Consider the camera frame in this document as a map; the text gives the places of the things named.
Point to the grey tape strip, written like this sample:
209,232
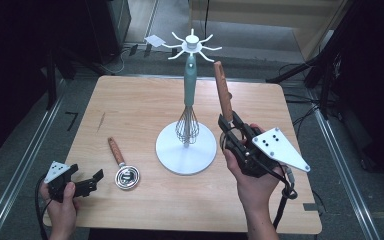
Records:
310,206

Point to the person's left hand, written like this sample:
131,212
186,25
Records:
62,213

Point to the light wooden cabinet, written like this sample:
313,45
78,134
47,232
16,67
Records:
246,13

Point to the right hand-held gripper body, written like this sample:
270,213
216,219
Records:
280,146

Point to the white paper sheet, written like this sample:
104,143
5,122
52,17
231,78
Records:
155,40

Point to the black cabinet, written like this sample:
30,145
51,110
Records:
110,30

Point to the person's right hand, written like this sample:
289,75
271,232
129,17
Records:
256,190

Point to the metal floor rail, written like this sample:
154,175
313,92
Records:
343,166
16,173

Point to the black metal stand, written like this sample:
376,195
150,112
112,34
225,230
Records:
325,83
51,83

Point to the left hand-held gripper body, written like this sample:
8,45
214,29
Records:
56,170

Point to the white utensil rack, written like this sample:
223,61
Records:
186,160

